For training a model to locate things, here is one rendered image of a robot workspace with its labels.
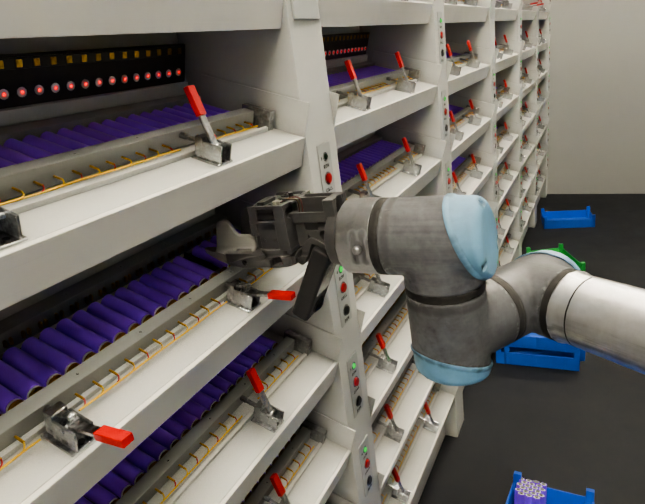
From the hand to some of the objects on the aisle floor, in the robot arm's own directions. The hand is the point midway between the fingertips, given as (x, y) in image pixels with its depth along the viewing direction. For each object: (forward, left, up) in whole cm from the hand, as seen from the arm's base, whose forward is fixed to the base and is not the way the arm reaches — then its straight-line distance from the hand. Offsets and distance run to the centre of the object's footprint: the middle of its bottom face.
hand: (223, 249), depth 73 cm
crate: (-42, -46, -95) cm, 114 cm away
